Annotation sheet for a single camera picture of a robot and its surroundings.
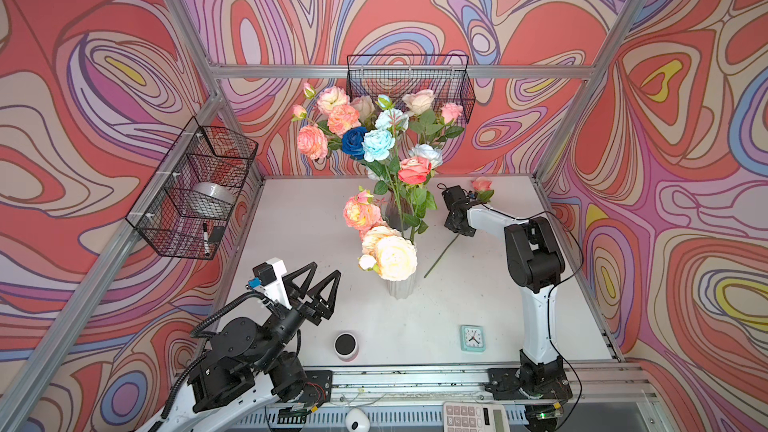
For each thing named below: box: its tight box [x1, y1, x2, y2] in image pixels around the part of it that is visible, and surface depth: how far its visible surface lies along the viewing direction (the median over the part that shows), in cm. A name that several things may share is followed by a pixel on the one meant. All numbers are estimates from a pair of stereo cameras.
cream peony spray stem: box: [358, 226, 418, 281], surface depth 50 cm
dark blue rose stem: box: [342, 126, 368, 160], surface depth 66 cm
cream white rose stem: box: [350, 95, 377, 131], surface depth 76 cm
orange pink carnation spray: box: [291, 104, 361, 161], surface depth 65 cm
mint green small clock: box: [460, 324, 487, 353], surface depth 80 cm
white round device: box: [345, 408, 370, 432], surface depth 69 cm
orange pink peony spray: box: [343, 186, 383, 241], surface depth 59 cm
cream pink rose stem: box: [402, 89, 435, 118], surface depth 76 cm
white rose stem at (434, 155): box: [408, 143, 444, 169], surface depth 64 cm
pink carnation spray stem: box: [303, 82, 350, 114], surface depth 69 cm
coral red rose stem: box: [398, 156, 437, 243], surface depth 60 cm
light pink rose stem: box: [432, 102, 465, 147], surface depth 80 cm
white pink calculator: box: [443, 402, 511, 432], surface depth 69 cm
